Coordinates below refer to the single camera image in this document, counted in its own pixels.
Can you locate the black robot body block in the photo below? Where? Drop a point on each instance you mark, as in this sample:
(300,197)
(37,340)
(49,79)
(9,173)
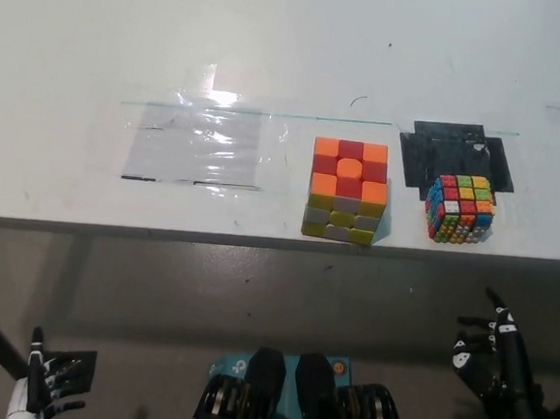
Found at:
(332,403)
(251,391)

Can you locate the small studded multicolour cube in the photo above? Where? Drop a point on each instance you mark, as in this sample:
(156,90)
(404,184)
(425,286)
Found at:
(459,209)

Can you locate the black tape patch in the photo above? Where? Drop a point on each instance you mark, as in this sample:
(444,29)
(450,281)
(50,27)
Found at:
(420,152)

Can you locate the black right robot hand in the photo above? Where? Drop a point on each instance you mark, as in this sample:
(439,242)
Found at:
(510,363)

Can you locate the big orange red yellow cube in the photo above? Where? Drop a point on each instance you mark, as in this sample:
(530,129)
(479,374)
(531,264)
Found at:
(347,185)

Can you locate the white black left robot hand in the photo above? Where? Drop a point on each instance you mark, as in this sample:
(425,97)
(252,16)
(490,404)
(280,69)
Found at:
(33,384)

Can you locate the black square floor patch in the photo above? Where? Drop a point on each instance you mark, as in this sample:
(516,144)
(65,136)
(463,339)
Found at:
(85,374)

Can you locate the right black robot body block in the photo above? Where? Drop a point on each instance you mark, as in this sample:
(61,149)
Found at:
(332,403)

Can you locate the clear plastic sheet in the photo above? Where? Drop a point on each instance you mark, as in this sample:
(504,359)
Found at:
(192,149)

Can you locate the left black robot body block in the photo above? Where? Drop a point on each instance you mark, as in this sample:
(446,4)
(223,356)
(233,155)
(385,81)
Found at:
(251,391)

